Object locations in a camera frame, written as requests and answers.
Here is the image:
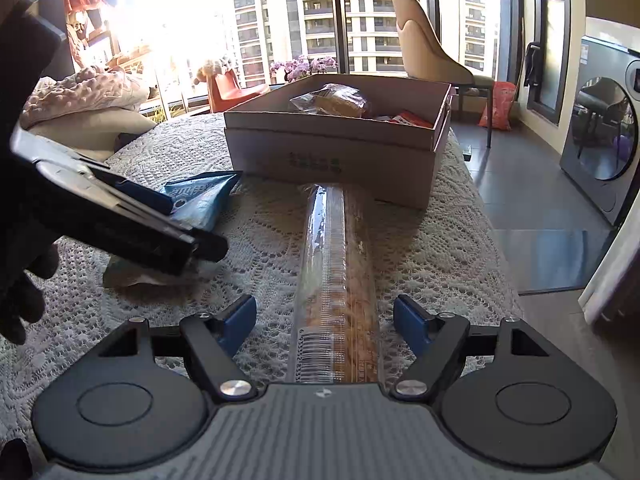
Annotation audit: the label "beige plush toy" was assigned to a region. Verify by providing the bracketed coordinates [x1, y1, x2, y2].
[195, 57, 236, 84]

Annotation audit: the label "beige pillows with blanket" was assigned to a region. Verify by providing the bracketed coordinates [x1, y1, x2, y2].
[20, 65, 151, 128]

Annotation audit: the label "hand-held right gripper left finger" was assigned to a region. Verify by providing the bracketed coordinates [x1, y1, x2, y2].
[97, 294, 258, 403]

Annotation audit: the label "long clear cookie packet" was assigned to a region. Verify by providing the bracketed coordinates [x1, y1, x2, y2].
[289, 182, 386, 386]

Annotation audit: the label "grey washing machine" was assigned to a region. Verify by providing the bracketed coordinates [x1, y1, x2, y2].
[560, 35, 640, 226]

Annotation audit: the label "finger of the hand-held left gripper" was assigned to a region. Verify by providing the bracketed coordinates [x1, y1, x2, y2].
[75, 157, 174, 215]
[39, 169, 229, 277]

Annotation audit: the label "beige pillow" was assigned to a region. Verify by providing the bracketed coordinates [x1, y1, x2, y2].
[27, 107, 159, 162]

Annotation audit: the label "beige cardboard box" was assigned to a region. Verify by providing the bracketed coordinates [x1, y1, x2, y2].
[223, 74, 453, 211]

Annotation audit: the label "clear bread packet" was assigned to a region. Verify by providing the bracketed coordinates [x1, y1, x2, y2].
[290, 85, 376, 120]

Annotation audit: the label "orange plastic bag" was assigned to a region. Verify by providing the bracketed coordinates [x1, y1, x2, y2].
[479, 81, 517, 132]

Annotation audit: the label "beige chair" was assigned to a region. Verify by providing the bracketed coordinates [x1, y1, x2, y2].
[392, 0, 496, 148]

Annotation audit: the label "orange kid's chair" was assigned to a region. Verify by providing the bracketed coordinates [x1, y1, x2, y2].
[207, 67, 271, 114]

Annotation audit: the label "red spicy strip packet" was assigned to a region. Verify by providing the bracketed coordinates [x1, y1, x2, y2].
[375, 110, 435, 130]

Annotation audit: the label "black window handle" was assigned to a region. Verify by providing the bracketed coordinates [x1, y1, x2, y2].
[525, 41, 544, 89]

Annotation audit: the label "person's left hand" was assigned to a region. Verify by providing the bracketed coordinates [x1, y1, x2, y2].
[0, 245, 61, 346]

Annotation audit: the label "black framed window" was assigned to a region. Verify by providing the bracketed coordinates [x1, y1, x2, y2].
[520, 0, 571, 126]

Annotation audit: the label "pink flower plant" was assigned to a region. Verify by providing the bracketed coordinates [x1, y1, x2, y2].
[270, 55, 339, 85]

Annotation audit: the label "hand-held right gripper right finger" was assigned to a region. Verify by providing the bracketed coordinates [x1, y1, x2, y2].
[391, 295, 551, 403]

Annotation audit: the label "blue printed snack packet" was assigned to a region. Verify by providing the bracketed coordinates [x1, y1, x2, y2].
[102, 171, 244, 289]

